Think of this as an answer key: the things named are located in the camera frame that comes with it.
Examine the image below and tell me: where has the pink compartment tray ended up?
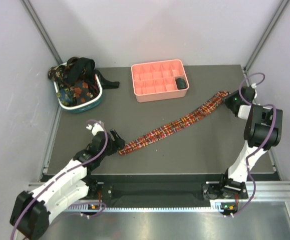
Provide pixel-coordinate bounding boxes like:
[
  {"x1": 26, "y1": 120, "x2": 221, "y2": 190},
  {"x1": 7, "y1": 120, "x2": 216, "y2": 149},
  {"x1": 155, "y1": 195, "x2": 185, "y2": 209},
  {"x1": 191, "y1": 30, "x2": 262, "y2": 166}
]
[{"x1": 131, "y1": 59, "x2": 189, "y2": 103}]

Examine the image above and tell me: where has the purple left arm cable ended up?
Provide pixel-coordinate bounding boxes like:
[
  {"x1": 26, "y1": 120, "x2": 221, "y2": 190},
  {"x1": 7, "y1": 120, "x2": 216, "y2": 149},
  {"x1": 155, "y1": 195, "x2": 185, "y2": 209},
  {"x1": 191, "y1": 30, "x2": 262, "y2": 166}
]
[{"x1": 11, "y1": 119, "x2": 108, "y2": 240}]

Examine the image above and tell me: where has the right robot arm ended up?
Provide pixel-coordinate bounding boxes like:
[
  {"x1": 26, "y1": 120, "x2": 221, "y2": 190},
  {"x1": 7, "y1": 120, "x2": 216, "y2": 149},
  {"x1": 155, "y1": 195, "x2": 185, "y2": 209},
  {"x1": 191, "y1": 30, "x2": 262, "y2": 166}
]
[{"x1": 218, "y1": 86, "x2": 283, "y2": 198}]

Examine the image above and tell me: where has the rolled dark leaf-pattern tie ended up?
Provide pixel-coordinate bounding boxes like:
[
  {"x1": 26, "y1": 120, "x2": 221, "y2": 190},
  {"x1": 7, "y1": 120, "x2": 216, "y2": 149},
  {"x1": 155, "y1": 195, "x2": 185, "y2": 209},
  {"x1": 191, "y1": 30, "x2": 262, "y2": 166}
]
[{"x1": 175, "y1": 78, "x2": 187, "y2": 90}]

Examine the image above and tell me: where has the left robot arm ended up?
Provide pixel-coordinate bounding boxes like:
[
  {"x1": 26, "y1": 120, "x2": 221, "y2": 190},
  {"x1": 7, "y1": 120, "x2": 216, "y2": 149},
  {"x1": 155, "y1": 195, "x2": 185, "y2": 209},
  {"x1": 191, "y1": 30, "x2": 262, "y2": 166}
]
[{"x1": 10, "y1": 128, "x2": 125, "y2": 240}]

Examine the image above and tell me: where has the aluminium frame rail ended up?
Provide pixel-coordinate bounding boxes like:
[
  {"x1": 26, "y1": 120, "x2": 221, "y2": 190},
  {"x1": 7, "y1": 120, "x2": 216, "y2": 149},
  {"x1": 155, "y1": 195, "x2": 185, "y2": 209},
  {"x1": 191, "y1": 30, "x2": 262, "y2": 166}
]
[{"x1": 24, "y1": 181, "x2": 290, "y2": 213}]

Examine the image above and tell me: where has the dark tie with beige flowers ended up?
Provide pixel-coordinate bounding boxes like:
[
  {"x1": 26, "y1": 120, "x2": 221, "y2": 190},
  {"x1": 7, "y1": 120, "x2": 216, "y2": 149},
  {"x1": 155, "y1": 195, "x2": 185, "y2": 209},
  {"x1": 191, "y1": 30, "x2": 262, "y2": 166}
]
[{"x1": 48, "y1": 65, "x2": 70, "y2": 84}]

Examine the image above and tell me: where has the black tie with orange flowers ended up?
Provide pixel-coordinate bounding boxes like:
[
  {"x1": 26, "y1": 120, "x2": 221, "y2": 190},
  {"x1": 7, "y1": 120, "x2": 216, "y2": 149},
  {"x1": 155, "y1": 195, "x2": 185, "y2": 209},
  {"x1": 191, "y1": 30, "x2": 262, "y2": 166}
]
[{"x1": 70, "y1": 80, "x2": 98, "y2": 105}]

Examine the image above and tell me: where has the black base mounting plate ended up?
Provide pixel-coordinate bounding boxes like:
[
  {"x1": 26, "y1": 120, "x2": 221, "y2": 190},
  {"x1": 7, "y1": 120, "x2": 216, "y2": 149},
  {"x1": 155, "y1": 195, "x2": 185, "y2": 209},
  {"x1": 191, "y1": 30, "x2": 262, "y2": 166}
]
[{"x1": 90, "y1": 173, "x2": 246, "y2": 208}]

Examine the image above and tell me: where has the blue tie with yellow flowers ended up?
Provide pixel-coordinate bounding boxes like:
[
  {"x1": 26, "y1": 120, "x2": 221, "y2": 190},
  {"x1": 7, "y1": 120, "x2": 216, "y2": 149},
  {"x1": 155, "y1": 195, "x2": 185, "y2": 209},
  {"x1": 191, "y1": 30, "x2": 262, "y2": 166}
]
[{"x1": 56, "y1": 87, "x2": 76, "y2": 107}]

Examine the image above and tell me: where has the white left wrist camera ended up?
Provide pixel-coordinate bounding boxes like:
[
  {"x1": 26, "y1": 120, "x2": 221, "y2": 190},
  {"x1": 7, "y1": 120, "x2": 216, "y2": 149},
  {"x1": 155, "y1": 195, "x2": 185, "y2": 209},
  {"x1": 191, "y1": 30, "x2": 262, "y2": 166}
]
[{"x1": 86, "y1": 119, "x2": 105, "y2": 136}]

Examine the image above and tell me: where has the teal perforated plastic basket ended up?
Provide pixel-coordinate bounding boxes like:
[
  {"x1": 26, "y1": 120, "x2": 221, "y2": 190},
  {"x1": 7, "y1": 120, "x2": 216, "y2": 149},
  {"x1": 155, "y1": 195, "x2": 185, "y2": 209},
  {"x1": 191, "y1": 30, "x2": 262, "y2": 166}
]
[{"x1": 51, "y1": 63, "x2": 103, "y2": 113}]

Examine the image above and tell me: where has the plain black tie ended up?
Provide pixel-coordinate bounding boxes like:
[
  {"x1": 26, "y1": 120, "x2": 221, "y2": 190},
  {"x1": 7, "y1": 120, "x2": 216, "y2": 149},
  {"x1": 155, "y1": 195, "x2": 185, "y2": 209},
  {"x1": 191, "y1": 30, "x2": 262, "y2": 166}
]
[{"x1": 63, "y1": 57, "x2": 120, "y2": 90}]

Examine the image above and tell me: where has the red multicolour checked tie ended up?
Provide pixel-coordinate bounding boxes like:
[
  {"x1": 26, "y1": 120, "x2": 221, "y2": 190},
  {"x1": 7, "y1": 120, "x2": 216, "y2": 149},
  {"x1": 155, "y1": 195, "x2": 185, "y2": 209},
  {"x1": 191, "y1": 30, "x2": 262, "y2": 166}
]
[{"x1": 119, "y1": 91, "x2": 230, "y2": 156}]

